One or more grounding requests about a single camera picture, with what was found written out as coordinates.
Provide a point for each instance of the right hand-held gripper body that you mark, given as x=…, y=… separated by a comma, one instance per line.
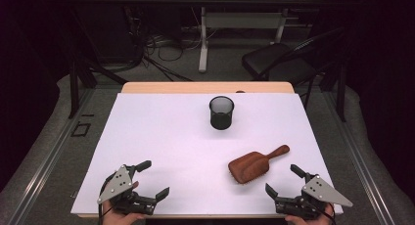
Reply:
x=321, y=190

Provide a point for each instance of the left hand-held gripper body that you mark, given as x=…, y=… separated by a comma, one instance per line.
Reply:
x=117, y=186

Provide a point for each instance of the brown wooden scoop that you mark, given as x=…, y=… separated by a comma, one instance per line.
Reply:
x=249, y=168

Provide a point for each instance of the black mesh pen cup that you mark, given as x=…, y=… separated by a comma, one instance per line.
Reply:
x=221, y=120

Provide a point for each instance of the person's right hand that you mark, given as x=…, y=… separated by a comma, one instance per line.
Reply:
x=313, y=221

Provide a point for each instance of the person's left hand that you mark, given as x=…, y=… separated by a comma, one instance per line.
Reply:
x=117, y=219

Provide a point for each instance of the black metal stand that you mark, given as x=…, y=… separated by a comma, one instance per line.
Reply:
x=74, y=88

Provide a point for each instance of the black folding chair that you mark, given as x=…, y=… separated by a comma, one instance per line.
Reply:
x=277, y=60

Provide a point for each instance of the white desk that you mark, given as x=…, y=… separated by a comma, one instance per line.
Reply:
x=244, y=20

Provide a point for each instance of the metal floor rail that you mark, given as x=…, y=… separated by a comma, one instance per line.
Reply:
x=42, y=166
x=362, y=172

